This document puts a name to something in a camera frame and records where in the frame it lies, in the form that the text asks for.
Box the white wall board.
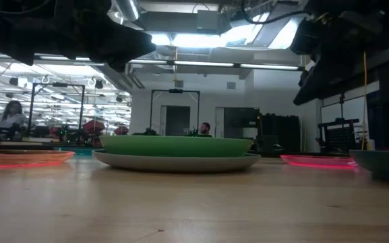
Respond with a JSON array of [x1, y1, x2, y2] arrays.
[[320, 95, 367, 136]]

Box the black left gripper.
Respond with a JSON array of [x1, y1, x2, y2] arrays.
[[0, 13, 157, 73]]

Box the green plastic plate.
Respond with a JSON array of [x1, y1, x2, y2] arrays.
[[98, 134, 254, 158]]

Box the long ceiling light strip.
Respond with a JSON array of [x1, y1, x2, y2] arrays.
[[173, 60, 235, 68], [128, 59, 169, 65], [239, 63, 300, 72]]

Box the person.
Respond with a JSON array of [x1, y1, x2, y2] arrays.
[[0, 100, 30, 140], [198, 121, 213, 138]]

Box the grey door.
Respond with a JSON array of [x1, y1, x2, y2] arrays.
[[164, 105, 191, 137]]

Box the grey plastic plate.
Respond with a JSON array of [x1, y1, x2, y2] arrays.
[[92, 149, 262, 174]]

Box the pink translucent plastic plate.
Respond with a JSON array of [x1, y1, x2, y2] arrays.
[[280, 154, 359, 169]]

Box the grey ceiling box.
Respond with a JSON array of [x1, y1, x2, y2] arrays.
[[196, 9, 220, 32]]

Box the bright blue plastic plate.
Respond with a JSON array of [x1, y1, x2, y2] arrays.
[[54, 146, 104, 157]]

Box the black overhead cable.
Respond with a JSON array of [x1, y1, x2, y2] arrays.
[[240, 0, 309, 25]]

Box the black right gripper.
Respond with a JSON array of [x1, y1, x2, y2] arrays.
[[290, 16, 367, 107]]

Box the silver air duct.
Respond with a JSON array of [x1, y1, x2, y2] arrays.
[[107, 0, 142, 23]]

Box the black cabinet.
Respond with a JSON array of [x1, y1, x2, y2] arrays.
[[260, 113, 301, 155]]

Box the red equipment cover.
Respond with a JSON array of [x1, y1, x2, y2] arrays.
[[82, 119, 107, 134]]

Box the black equipment cart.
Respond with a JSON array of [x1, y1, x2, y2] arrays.
[[316, 117, 361, 153]]

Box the orange translucent plastic plate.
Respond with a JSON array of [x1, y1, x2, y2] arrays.
[[0, 149, 76, 169]]

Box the black metal frame stand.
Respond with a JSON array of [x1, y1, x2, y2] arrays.
[[28, 82, 86, 138], [149, 88, 202, 136]]

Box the dark teal bowl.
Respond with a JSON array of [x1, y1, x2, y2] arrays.
[[349, 148, 389, 183]]

